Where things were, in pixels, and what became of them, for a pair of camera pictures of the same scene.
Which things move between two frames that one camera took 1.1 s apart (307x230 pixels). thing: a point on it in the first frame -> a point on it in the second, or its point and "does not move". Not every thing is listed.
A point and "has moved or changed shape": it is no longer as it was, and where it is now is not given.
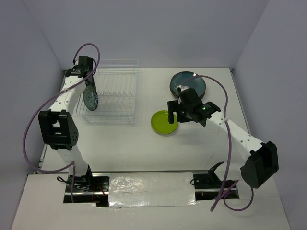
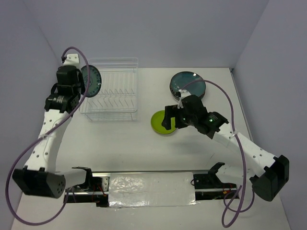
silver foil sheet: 141,189 does not move
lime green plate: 159,122 does not move
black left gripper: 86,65 -> 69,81
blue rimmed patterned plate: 90,95 has moved or changed shape
